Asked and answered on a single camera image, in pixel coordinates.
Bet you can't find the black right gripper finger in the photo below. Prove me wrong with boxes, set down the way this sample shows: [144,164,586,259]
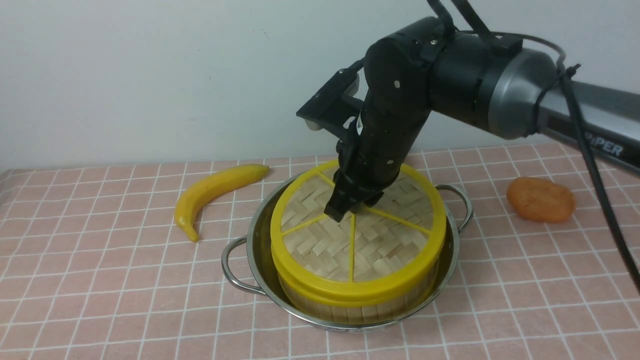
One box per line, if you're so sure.
[324,170,373,223]
[362,187,386,207]

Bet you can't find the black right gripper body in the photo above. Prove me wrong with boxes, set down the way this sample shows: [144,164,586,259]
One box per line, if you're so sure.
[334,95,432,193]

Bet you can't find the yellow bamboo steamer lid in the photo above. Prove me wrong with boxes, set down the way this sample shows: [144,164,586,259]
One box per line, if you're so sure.
[270,161,448,308]

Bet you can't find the yellow bamboo steamer basket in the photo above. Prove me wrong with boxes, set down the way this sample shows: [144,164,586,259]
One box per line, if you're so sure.
[279,260,441,326]

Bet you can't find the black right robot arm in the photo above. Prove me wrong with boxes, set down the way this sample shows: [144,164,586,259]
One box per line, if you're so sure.
[324,17,639,222]

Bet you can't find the stainless steel pot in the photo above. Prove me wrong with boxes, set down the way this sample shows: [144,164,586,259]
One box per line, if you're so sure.
[221,174,474,334]

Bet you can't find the orange-brown potato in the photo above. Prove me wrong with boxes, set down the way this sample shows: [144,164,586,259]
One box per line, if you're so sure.
[506,177,577,224]

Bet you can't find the yellow banana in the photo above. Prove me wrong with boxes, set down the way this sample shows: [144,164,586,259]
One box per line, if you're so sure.
[173,163,270,242]

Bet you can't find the pink grid tablecloth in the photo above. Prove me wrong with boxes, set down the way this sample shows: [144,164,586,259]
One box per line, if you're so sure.
[0,144,640,360]

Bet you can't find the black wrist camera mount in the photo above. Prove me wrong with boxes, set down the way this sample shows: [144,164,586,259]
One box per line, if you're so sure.
[295,59,364,141]

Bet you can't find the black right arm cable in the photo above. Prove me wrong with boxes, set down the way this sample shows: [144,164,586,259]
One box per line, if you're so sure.
[427,0,640,296]

